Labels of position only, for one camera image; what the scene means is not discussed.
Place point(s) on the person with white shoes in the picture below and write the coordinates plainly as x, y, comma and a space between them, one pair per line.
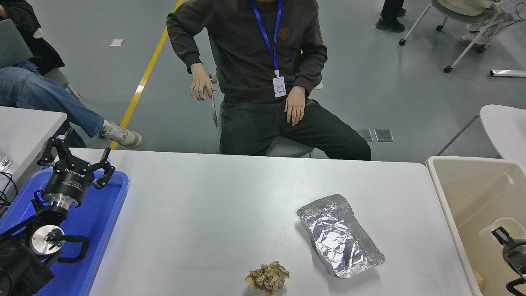
470, 38

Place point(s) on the standing person with black shoes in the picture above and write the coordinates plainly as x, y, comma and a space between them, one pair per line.
390, 22

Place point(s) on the grey office chair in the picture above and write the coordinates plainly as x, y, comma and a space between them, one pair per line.
287, 148

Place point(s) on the grey laptop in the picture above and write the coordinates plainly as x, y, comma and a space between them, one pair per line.
12, 45

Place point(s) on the person's left hand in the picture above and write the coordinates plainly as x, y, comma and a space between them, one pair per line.
296, 105

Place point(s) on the clear glass object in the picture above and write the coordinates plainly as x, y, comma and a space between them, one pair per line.
4, 162

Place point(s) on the person with crossed legs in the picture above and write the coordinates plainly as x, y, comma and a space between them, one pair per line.
33, 90

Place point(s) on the silver foil tray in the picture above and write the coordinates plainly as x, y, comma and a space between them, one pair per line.
341, 238

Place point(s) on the small tan scrap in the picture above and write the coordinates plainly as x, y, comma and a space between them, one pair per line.
480, 279

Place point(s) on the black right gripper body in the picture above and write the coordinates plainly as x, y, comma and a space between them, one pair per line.
518, 255

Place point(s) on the tan paper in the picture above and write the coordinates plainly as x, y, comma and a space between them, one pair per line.
267, 277

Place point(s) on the seated person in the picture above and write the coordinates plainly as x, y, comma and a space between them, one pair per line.
246, 49

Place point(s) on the metal floor socket plate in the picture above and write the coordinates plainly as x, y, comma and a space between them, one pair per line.
384, 135
365, 135

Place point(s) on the white side table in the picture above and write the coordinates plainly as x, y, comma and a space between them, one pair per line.
24, 127

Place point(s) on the white paper cup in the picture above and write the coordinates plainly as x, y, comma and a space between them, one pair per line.
513, 226

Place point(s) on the cream padded jacket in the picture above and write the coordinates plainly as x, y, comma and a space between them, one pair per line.
464, 3

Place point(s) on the blue plastic tray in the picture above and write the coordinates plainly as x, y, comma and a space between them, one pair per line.
98, 230

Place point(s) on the white-framed wheeled chair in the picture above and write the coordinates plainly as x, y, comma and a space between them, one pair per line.
464, 14

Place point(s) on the large pale plastic bin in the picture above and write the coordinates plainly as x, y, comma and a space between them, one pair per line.
472, 193

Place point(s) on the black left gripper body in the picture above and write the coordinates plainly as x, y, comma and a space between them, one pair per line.
68, 181

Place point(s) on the grey chair seat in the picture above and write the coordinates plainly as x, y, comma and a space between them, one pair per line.
55, 76

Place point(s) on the person's right hand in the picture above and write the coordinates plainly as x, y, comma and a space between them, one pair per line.
200, 80

